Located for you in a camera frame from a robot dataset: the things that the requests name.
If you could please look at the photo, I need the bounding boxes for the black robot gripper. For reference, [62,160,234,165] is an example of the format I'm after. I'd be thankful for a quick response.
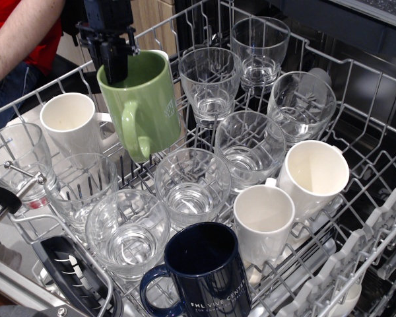
[76,0,139,84]

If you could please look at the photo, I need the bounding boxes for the green ceramic mug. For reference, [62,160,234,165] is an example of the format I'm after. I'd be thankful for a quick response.
[96,50,181,163]

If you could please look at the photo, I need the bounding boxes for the person forearm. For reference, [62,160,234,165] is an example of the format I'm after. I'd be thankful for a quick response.
[0,0,65,81]

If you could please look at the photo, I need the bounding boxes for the tall white mug back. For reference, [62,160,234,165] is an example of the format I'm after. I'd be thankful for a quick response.
[152,50,169,61]

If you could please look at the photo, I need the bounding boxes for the white mug left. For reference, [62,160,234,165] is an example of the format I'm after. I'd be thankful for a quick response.
[40,92,118,157]

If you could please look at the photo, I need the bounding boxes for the white mug front centre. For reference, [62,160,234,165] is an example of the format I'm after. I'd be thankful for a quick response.
[233,185,295,266]

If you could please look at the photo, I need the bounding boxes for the dark blue printed mug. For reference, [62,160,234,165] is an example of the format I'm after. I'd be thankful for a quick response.
[140,222,251,316]

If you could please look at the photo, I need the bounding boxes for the white mug right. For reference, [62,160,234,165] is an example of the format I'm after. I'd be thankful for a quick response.
[265,140,350,222]

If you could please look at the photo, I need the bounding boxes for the clear glass back centre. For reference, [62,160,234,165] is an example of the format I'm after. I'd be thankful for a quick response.
[179,47,240,129]

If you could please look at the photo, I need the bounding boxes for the clear ribbed glass left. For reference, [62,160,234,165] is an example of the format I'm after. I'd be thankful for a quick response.
[46,153,118,242]

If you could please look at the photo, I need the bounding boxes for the clear glass far left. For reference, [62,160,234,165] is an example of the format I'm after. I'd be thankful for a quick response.
[0,123,56,209]

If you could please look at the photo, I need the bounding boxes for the clear glass back right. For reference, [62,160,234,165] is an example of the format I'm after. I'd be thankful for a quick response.
[231,17,290,96]

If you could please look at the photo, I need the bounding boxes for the clear glass centre right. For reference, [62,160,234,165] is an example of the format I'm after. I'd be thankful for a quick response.
[214,110,286,194]

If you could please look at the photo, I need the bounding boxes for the clear glass front left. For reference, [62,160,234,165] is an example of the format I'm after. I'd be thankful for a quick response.
[86,190,171,281]

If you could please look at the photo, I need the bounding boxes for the black clamp with metal screw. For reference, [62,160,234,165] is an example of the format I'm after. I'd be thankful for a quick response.
[0,160,47,222]

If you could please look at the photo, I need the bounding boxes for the clear etched glass right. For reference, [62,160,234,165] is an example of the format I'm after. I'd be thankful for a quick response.
[267,68,337,148]

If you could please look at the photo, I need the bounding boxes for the grey plastic tine holder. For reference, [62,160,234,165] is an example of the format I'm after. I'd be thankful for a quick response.
[277,188,396,316]

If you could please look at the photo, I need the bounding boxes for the grey wire dishwasher rack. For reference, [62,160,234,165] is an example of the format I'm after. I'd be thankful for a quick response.
[0,0,396,317]

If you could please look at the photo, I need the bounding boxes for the black plastic rack handle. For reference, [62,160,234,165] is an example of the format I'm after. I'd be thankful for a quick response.
[32,236,123,316]

